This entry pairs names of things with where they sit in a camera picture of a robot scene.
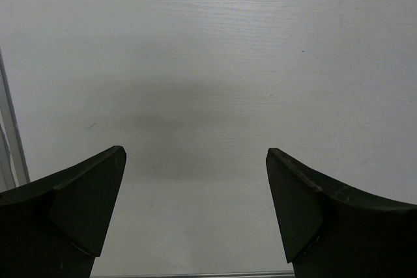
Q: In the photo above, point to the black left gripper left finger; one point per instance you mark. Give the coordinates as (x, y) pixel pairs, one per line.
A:
(56, 226)

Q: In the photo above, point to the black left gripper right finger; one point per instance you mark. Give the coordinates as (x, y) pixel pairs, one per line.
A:
(331, 229)

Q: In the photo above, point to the grey metal table edge rail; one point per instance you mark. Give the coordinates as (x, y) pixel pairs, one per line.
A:
(13, 163)

